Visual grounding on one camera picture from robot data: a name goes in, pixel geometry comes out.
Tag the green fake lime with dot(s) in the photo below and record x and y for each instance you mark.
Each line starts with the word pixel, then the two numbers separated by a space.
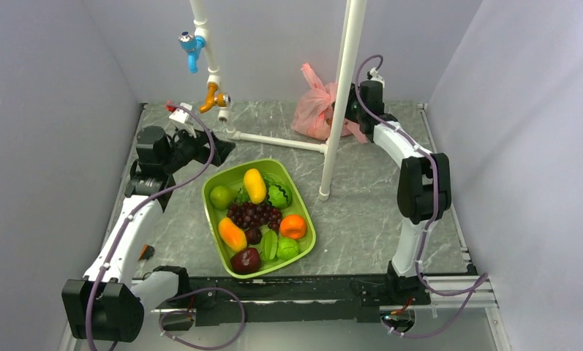
pixel 287 248

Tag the orange fake tangerine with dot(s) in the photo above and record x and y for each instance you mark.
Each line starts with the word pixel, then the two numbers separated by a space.
pixel 293 226

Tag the orange tap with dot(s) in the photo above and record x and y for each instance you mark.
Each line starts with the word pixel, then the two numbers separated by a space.
pixel 214 98

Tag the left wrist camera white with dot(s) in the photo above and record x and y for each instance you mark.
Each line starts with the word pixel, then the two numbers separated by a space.
pixel 181 118

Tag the white pvc pipe frame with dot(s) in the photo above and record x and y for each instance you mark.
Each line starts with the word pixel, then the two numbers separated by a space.
pixel 350 39

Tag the small orange black object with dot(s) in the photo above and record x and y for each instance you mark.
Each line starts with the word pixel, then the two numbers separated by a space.
pixel 146 253

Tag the small fake watermelon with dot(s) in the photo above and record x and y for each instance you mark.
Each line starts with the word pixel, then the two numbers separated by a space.
pixel 279 196

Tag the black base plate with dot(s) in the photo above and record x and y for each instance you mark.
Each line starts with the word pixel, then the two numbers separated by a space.
pixel 359 297

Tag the green plastic tray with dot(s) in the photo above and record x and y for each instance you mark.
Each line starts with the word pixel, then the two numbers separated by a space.
pixel 233 178

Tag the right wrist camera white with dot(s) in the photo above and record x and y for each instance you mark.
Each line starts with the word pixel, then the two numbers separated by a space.
pixel 373 75

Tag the green fake starfruit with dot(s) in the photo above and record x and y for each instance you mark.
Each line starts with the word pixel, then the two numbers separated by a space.
pixel 269 245

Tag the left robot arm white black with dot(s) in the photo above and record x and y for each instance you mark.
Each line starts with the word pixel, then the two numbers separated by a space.
pixel 104 305

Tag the dark red fake apple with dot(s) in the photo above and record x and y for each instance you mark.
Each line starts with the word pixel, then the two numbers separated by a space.
pixel 246 261

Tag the blue tap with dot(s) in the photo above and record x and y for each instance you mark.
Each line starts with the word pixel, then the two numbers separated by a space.
pixel 192 45

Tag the fake green leaves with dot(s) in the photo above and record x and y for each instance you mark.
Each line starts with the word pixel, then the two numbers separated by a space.
pixel 243 197

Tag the orange yellow fake mango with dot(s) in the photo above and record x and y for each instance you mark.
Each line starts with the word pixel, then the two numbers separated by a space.
pixel 232 235

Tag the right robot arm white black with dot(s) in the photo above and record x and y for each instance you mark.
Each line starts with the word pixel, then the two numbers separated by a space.
pixel 423 191

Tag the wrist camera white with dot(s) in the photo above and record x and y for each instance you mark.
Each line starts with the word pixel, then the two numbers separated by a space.
pixel 373 75
pixel 181 118

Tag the dark red fake grapes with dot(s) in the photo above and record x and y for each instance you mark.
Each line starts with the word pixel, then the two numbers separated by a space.
pixel 247 215

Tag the pink plastic bag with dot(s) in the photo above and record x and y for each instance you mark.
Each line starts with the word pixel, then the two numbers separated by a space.
pixel 314 112

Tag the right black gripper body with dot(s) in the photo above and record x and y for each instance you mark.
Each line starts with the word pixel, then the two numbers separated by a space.
pixel 353 110

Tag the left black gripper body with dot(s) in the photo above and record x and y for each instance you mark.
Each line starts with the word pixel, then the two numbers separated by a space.
pixel 186 149

